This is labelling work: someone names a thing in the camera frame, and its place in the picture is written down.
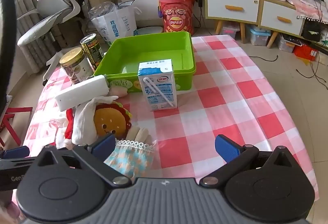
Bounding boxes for person's left hand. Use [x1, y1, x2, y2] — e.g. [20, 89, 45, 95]
[0, 201, 20, 221]

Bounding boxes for red box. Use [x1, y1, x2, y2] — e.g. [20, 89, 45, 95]
[293, 45, 318, 61]

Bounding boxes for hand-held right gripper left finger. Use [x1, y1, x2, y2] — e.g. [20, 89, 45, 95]
[34, 133, 132, 188]

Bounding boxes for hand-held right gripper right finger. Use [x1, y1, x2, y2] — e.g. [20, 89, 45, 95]
[199, 134, 300, 188]

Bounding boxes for black bag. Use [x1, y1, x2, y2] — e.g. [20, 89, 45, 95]
[301, 19, 322, 42]

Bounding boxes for white flat scale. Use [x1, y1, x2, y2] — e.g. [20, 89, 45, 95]
[137, 25, 164, 35]

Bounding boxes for clear jar with gold lid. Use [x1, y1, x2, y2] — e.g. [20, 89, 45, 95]
[59, 47, 94, 85]

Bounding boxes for beige cloth glove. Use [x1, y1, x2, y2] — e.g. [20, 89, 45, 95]
[126, 127, 149, 143]

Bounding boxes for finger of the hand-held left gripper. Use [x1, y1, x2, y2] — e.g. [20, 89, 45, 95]
[0, 146, 30, 160]

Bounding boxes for santa plush toy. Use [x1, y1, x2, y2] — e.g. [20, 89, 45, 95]
[55, 109, 77, 149]

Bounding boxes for burger plush toy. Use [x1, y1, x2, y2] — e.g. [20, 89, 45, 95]
[93, 101, 133, 140]

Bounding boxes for red stool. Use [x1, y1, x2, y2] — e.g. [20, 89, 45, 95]
[0, 107, 33, 148]

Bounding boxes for red snack bucket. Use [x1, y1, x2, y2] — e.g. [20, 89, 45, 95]
[157, 0, 196, 34]

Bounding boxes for white office chair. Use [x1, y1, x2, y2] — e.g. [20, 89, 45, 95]
[17, 0, 81, 86]

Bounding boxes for white shopping bag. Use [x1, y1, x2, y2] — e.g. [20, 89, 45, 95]
[88, 1, 142, 45]

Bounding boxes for clear storage box blue lid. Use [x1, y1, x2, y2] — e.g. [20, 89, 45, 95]
[250, 27, 271, 46]

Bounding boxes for pink checked cloth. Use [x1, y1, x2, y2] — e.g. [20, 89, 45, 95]
[287, 0, 328, 22]

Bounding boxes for black cable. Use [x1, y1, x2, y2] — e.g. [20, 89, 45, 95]
[296, 60, 328, 90]
[248, 54, 278, 62]

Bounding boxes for blue and white milk carton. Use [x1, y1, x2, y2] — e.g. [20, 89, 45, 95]
[138, 59, 178, 112]

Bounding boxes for patterned cloth with lace trim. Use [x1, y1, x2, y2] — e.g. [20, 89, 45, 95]
[103, 139, 156, 180]

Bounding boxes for red and white checked tablecloth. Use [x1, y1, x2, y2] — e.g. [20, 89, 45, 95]
[22, 34, 319, 201]

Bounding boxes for white rectangular block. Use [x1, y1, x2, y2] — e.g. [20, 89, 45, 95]
[55, 75, 110, 112]

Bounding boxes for tall wooden shelf cabinet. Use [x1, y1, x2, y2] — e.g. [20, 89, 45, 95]
[202, 0, 263, 42]

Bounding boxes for low wooden drawer cabinet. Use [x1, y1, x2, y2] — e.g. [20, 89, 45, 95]
[259, 0, 305, 49]

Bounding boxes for green plastic bin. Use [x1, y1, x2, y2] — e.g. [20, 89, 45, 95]
[93, 31, 197, 93]

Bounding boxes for grey radiator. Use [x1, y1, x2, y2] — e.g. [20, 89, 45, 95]
[15, 0, 49, 73]

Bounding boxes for black drink can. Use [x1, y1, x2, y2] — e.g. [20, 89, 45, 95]
[80, 33, 105, 72]

